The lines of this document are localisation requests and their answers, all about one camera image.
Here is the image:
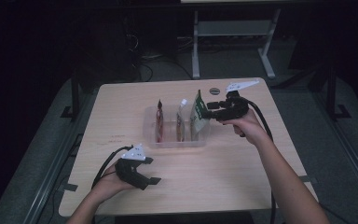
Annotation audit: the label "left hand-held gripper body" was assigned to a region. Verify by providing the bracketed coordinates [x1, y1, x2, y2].
[114, 143, 153, 191]

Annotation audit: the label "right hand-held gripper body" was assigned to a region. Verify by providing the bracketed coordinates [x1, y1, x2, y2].
[213, 78, 261, 122]

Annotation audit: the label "green and white sauce packet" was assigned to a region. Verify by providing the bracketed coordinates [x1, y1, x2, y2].
[189, 89, 211, 142]

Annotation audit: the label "white spout pouch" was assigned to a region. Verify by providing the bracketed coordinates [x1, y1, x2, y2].
[175, 98, 189, 143]

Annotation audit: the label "clear plastic container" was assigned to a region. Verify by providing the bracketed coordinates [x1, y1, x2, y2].
[142, 104, 212, 149]

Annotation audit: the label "red clear sauce packet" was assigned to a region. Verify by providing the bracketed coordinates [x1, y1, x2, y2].
[155, 98, 165, 144]

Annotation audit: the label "person's left hand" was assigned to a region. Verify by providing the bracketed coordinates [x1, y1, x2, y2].
[93, 161, 138, 201]

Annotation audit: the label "person's right hand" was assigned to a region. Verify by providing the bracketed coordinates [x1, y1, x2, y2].
[221, 107, 270, 147]

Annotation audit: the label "grey tape strip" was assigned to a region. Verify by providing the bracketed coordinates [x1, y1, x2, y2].
[301, 175, 319, 185]
[57, 182, 79, 192]

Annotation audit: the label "black metal stand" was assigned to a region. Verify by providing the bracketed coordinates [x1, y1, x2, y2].
[60, 77, 82, 122]
[324, 62, 352, 121]

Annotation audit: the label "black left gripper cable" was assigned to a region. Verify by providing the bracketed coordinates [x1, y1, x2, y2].
[90, 145, 134, 190]

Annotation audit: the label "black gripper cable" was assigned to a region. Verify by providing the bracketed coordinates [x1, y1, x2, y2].
[245, 98, 278, 224]
[90, 145, 134, 190]

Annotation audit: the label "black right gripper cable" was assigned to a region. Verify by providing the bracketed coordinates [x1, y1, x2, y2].
[245, 98, 278, 224]

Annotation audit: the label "floor cables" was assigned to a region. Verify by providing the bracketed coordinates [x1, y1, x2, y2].
[127, 32, 194, 82]

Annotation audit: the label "white metal desk frame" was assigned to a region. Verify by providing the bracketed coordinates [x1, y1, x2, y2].
[180, 0, 293, 80]

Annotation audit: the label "metal floor rail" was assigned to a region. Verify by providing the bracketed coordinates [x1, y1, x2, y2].
[311, 91, 358, 202]
[22, 92, 90, 224]

